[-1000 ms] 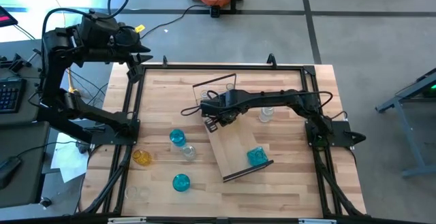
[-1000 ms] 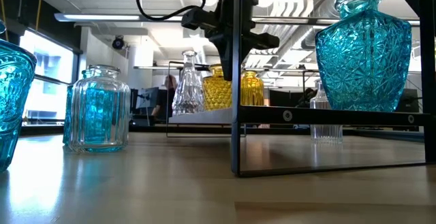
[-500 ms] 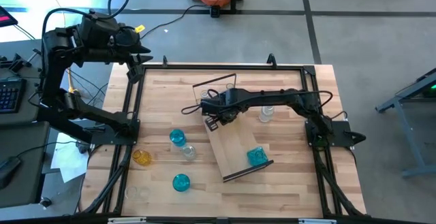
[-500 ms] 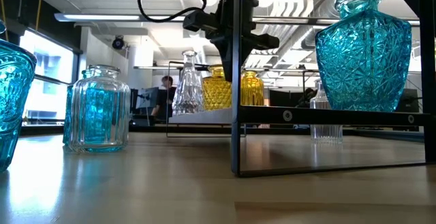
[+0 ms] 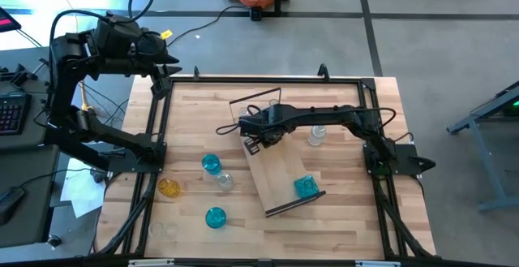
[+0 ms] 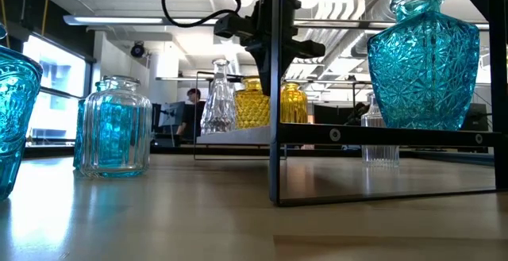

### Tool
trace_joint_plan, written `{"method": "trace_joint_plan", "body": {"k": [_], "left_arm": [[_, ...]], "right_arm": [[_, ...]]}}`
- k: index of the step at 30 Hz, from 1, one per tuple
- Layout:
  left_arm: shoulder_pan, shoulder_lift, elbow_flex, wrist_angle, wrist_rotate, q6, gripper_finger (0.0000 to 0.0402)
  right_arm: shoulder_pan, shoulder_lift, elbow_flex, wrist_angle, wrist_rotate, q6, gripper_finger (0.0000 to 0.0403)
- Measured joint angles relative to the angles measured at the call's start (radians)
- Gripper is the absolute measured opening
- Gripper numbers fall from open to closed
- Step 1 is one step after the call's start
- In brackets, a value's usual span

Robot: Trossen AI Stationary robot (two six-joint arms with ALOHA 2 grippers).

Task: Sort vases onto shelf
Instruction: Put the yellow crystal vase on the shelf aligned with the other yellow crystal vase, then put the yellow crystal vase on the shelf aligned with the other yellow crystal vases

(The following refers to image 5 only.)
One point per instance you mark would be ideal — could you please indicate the wooden shelf black metal frame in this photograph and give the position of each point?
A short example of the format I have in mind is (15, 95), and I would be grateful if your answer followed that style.
(280, 169)

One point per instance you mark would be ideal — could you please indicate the yellow glass vase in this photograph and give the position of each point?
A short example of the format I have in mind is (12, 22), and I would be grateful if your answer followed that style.
(168, 187)

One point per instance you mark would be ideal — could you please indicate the black desk clamp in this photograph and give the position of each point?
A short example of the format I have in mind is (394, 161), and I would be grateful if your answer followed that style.
(20, 76)

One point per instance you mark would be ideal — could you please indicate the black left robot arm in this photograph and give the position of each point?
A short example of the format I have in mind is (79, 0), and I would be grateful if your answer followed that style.
(65, 84)

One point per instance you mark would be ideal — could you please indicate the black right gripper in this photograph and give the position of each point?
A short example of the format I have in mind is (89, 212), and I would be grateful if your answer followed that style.
(267, 123)

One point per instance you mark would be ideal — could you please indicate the black computer mouse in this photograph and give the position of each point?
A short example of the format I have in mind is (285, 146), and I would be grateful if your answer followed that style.
(10, 204)

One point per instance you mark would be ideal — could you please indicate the teal glass bottle vase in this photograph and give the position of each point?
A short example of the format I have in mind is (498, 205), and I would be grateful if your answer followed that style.
(211, 164)

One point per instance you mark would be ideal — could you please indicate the clear ribbed glass bottle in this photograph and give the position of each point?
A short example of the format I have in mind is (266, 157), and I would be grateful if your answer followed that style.
(316, 137)

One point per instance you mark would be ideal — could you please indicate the yellow tag label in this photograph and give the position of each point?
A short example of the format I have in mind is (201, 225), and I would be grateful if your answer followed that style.
(166, 35)

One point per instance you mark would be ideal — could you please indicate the black desk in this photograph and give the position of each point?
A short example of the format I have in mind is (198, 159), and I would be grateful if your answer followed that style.
(28, 218)
(24, 64)

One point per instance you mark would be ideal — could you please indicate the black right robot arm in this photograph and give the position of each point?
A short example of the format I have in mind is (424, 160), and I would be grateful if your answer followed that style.
(324, 114)

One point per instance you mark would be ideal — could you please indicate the grey metal stand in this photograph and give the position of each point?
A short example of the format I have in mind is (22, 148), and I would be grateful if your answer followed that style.
(478, 113)

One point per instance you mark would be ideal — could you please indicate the teal round glass vase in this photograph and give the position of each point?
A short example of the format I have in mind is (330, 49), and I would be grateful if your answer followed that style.
(215, 218)

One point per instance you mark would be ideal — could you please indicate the white paper sheets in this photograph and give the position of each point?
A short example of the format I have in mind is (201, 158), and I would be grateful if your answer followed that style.
(81, 194)

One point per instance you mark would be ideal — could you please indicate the black table clamp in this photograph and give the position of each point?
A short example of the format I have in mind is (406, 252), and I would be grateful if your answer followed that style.
(323, 71)
(196, 72)

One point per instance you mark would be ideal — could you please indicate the black device red screen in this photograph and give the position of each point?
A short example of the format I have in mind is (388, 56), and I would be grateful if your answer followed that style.
(7, 21)

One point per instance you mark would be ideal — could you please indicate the silver aluminium bracket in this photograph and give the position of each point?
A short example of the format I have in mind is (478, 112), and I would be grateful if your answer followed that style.
(377, 263)
(151, 262)

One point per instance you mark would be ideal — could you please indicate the teal faceted glass vase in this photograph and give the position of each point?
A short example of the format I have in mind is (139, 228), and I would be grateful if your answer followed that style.
(307, 186)

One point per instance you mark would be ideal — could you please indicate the black aluminium rig frame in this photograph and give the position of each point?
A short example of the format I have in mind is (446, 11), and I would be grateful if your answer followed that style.
(263, 79)

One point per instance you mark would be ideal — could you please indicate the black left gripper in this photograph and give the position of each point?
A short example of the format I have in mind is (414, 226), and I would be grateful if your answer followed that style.
(142, 44)

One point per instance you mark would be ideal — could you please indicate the black keyboard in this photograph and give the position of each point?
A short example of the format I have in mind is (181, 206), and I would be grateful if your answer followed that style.
(12, 114)

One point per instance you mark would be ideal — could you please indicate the clear round glass jar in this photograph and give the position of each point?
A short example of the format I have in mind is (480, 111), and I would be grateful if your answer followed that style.
(224, 182)

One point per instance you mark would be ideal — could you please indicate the clear glass cylinder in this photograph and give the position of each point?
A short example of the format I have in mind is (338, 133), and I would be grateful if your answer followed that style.
(162, 229)

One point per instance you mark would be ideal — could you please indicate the black caster wheel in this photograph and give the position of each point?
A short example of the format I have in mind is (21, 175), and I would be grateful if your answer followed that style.
(53, 241)

